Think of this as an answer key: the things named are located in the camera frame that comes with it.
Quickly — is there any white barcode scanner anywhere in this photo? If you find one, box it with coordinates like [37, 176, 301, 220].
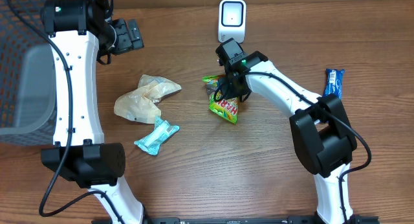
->
[218, 0, 246, 43]

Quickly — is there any mint green snack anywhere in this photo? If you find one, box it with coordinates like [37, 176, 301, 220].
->
[134, 117, 180, 156]

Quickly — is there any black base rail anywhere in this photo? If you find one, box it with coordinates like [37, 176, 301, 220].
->
[91, 215, 380, 224]

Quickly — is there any beige snack bag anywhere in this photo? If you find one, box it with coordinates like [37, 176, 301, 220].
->
[114, 74, 182, 124]

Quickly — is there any blue cookie pack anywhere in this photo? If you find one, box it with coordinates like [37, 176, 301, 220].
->
[323, 69, 345, 99]

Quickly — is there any dark grey plastic basket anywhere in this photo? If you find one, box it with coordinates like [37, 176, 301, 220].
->
[1, 0, 56, 146]

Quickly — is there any green gummy candy bag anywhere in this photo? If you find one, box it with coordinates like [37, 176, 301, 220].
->
[202, 74, 239, 124]

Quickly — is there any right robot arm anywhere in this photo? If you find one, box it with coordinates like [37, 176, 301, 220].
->
[214, 38, 357, 223]

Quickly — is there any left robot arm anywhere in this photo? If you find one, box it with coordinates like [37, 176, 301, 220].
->
[41, 0, 144, 223]

